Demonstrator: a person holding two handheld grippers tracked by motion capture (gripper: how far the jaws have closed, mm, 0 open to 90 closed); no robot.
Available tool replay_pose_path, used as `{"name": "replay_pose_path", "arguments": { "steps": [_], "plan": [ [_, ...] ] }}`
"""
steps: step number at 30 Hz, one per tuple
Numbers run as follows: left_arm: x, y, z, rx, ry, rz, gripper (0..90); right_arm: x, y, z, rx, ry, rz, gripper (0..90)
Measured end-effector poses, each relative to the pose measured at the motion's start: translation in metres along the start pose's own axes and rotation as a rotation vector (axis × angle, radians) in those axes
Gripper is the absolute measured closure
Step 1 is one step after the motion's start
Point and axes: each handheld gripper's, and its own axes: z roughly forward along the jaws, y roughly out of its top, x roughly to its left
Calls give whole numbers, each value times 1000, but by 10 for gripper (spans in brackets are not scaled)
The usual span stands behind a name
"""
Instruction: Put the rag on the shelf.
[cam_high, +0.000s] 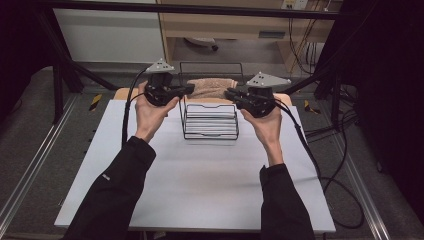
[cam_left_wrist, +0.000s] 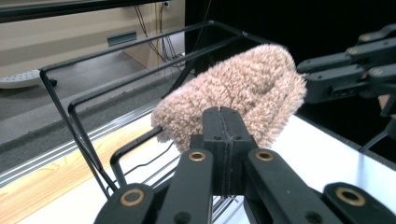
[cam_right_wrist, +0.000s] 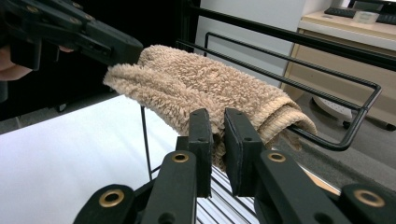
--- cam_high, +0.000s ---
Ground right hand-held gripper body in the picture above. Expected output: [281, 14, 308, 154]
[235, 71, 292, 119]

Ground white cabinet panel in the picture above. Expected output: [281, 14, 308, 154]
[52, 0, 166, 64]

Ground black metal stand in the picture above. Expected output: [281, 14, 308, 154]
[33, 6, 118, 125]

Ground aluminium floor rail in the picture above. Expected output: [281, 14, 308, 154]
[0, 95, 80, 229]
[333, 133, 393, 240]

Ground black wire rack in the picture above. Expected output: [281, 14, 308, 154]
[178, 61, 245, 141]

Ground yellow black floor tape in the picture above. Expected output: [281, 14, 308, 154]
[303, 99, 322, 115]
[88, 93, 103, 112]

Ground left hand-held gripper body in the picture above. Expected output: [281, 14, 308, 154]
[143, 58, 184, 108]

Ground person's right hand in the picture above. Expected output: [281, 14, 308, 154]
[240, 105, 285, 148]

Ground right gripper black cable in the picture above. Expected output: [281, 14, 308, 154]
[274, 99, 365, 231]

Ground light wooden desk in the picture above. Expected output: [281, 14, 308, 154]
[156, 0, 345, 73]

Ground bundle of hanging cables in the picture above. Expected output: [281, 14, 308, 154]
[287, 16, 322, 76]

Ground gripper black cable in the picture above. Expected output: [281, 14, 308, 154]
[274, 99, 365, 231]
[121, 67, 150, 148]

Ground beige terry towel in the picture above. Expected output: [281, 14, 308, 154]
[186, 77, 239, 100]

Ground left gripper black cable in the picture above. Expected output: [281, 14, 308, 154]
[121, 67, 150, 148]

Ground grey chair base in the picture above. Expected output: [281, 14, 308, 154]
[183, 36, 220, 52]

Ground white power strip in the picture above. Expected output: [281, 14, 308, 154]
[280, 0, 310, 11]

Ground person's left hand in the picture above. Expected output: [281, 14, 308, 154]
[134, 81, 181, 143]

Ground black metal frame bar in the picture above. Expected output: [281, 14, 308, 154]
[33, 0, 342, 21]

